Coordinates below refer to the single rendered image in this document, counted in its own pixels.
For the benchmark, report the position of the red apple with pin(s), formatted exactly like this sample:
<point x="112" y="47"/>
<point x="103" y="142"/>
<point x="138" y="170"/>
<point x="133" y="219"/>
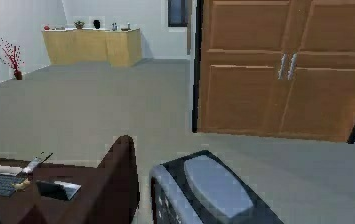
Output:
<point x="46" y="27"/>

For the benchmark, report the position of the light wooden sideboard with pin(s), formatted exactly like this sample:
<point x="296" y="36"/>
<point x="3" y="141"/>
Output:
<point x="91" y="48"/>

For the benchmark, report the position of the dark grey keyboard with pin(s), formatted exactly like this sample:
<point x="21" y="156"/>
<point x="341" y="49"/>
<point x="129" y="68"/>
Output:
<point x="0" y="184"/>

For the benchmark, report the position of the red branch plant in vase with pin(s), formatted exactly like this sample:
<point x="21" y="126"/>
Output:
<point x="13" y="58"/>

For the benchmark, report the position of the grey remote control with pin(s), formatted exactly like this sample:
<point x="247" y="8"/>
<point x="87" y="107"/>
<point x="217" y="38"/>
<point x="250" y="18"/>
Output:
<point x="33" y="164"/>

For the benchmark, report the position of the small yellow toy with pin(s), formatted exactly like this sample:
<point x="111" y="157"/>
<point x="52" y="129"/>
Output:
<point x="21" y="185"/>

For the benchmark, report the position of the small grey statuette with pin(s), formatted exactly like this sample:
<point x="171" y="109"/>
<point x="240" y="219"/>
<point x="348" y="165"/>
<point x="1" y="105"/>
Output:
<point x="128" y="26"/>

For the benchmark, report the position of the white book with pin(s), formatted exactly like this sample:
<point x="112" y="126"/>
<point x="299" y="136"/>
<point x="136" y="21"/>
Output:
<point x="4" y="170"/>

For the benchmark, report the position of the black alarm clock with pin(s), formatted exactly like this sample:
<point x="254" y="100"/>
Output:
<point x="96" y="24"/>

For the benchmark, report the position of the black and grey bin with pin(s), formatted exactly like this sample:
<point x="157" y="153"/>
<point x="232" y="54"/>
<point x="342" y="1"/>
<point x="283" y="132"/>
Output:
<point x="201" y="193"/>

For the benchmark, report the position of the dark brown sofa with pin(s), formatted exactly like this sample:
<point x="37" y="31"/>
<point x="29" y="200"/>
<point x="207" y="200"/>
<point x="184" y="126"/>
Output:
<point x="95" y="190"/>

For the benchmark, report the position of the large brown wooden wardrobe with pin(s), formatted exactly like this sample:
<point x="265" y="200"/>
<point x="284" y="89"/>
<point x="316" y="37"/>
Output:
<point x="245" y="96"/>

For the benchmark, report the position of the small green potted plant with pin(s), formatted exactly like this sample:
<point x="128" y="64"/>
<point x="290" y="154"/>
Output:
<point x="79" y="24"/>

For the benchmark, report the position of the dark window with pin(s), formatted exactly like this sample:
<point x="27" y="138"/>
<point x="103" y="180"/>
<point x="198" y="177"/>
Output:
<point x="177" y="11"/>

